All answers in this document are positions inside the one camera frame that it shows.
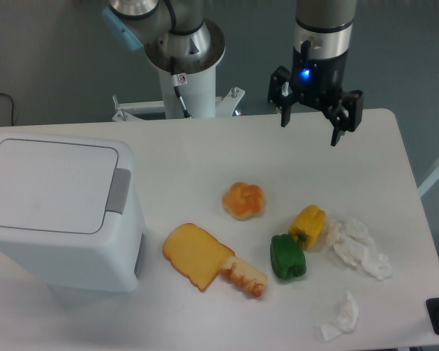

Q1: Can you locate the large crumpled white tissue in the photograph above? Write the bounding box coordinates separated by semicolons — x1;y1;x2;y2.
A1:
322;217;393;281

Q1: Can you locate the green bell pepper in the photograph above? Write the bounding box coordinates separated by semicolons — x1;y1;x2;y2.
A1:
270;234;307;281

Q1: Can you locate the black cable on pedestal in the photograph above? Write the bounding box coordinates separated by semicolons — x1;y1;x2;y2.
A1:
169;56;193;120

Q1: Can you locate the yellow bell pepper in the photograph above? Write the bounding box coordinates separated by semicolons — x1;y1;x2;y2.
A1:
288;205;326;250

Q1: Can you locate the black floor cable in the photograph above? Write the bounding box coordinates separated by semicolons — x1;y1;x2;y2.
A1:
0;92;15;125

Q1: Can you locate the crusty bread piece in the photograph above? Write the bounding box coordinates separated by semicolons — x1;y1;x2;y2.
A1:
219;256;268;298

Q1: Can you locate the round knotted bread roll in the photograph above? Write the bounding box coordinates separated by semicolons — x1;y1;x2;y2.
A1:
222;182;266;221

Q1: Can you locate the orange toast slice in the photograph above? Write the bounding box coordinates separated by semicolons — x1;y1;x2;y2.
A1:
162;223;235;292

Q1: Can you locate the small crumpled white tissue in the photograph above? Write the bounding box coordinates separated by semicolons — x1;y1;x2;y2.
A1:
320;290;359;342

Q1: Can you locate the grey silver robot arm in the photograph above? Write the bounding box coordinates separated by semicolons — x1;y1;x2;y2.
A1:
102;1;364;143

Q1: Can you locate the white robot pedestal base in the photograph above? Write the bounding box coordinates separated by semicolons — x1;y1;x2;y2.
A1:
113;68;245;121

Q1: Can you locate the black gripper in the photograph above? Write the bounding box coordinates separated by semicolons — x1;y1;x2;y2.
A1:
267;39;364;146

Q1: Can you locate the white push-top trash can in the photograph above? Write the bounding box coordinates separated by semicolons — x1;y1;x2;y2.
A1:
0;132;144;292

